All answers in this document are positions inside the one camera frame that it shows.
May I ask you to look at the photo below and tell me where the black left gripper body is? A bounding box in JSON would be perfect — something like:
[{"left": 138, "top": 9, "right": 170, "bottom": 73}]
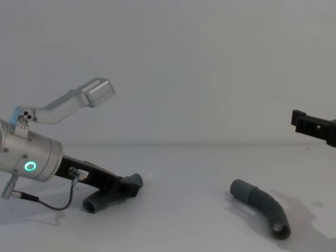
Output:
[{"left": 53, "top": 155, "right": 124, "bottom": 192}]

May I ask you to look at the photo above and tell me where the grey curved pipe elbow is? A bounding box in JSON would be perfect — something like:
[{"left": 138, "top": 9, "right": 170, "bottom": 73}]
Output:
[{"left": 82, "top": 173, "right": 144, "bottom": 214}]

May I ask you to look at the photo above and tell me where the white table cloth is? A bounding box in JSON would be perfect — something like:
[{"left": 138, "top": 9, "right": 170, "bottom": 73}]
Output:
[{"left": 0, "top": 143, "right": 336, "bottom": 252}]

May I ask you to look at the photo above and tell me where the white backdrop curtain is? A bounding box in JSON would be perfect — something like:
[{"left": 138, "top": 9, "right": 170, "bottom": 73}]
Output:
[{"left": 0, "top": 0, "right": 336, "bottom": 145}]

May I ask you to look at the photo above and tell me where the thin dark gripper cable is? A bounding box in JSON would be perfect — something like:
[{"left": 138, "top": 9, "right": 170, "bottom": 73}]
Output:
[{"left": 10, "top": 167, "right": 89, "bottom": 211}]

